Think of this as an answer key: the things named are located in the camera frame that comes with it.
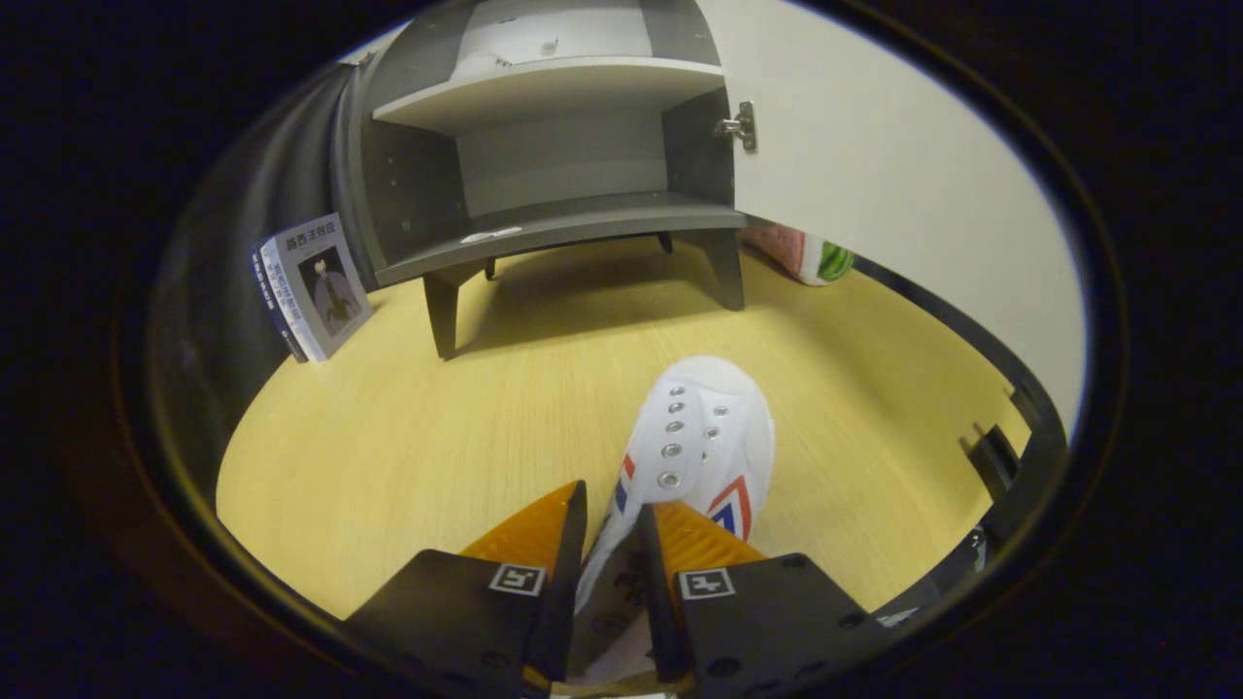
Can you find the white shoe cabinet door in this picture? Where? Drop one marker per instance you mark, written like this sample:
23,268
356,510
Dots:
874,175

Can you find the grey shoe cabinet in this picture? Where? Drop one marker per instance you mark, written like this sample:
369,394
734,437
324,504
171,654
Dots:
418,184

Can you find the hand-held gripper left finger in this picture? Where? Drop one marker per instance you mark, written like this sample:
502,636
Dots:
563,592

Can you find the white shoe with striped sides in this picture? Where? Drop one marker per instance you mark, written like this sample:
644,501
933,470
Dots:
704,427

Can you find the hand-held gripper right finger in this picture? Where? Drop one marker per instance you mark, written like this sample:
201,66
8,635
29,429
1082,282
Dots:
655,602

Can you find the white book with figure cover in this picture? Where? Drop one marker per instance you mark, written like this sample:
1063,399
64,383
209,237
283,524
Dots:
325,286

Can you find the metal door hinge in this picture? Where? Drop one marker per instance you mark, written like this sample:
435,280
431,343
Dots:
740,124

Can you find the watermelon slice toy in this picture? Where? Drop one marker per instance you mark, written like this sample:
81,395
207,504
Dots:
821,260

